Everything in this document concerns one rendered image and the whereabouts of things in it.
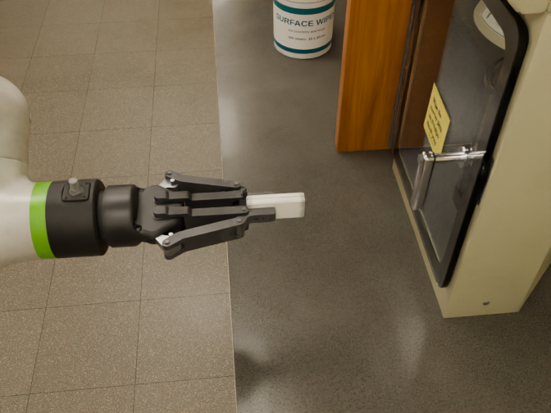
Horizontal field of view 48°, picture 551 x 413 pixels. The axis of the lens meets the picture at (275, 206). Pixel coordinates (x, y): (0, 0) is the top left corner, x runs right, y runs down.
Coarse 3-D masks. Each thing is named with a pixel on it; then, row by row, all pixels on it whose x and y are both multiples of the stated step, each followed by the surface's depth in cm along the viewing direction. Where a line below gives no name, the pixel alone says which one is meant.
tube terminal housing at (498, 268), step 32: (544, 32) 56; (544, 64) 58; (512, 96) 62; (544, 96) 61; (512, 128) 64; (544, 128) 64; (512, 160) 67; (544, 160) 68; (512, 192) 71; (544, 192) 71; (416, 224) 98; (480, 224) 74; (512, 224) 75; (544, 224) 75; (480, 256) 79; (512, 256) 79; (544, 256) 80; (448, 288) 85; (480, 288) 84; (512, 288) 85
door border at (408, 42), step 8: (416, 0) 87; (416, 8) 87; (416, 16) 87; (416, 24) 87; (408, 40) 91; (408, 48) 92; (408, 56) 92; (408, 64) 92; (400, 72) 96; (400, 80) 96; (400, 88) 97; (400, 96) 98; (400, 104) 98; (400, 112) 99; (504, 112) 63; (392, 128) 103; (392, 136) 104; (392, 144) 105; (392, 152) 105; (480, 184) 71
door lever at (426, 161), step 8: (424, 152) 73; (432, 152) 73; (448, 152) 73; (456, 152) 73; (464, 152) 72; (424, 160) 72; (432, 160) 72; (440, 160) 73; (448, 160) 73; (456, 160) 73; (464, 160) 72; (424, 168) 73; (432, 168) 73; (416, 176) 76; (424, 176) 74; (416, 184) 76; (424, 184) 75; (416, 192) 76; (424, 192) 76; (416, 200) 77; (424, 200) 77; (416, 208) 78
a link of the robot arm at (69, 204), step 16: (48, 192) 71; (64, 192) 71; (80, 192) 70; (96, 192) 72; (48, 208) 70; (64, 208) 70; (80, 208) 70; (96, 208) 71; (48, 224) 69; (64, 224) 70; (80, 224) 70; (96, 224) 70; (48, 240) 70; (64, 240) 70; (80, 240) 70; (96, 240) 71; (64, 256) 73; (80, 256) 73
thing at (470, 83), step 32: (448, 0) 75; (480, 0) 65; (416, 32) 88; (448, 32) 75; (480, 32) 66; (512, 32) 58; (416, 64) 89; (448, 64) 76; (480, 64) 66; (512, 64) 59; (416, 96) 90; (448, 96) 77; (480, 96) 67; (416, 128) 91; (448, 128) 78; (480, 128) 67; (416, 160) 92; (480, 160) 68; (448, 192) 79; (448, 224) 80; (448, 256) 81
